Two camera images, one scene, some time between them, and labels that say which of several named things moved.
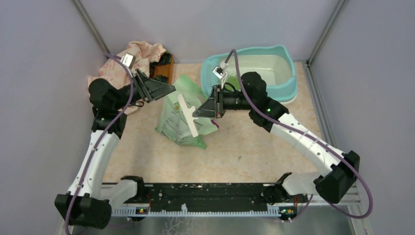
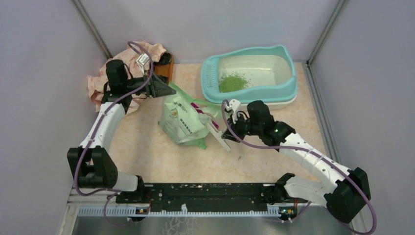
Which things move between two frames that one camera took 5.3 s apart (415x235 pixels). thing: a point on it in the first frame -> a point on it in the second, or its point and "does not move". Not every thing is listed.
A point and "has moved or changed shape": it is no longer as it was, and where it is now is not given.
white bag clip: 188,112 -> 218,134
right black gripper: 214,106 -> 233,127
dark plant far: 165,58 does not move
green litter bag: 173,124 has moved or changed shape
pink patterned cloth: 113,70 does not move
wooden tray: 156,69 does not move
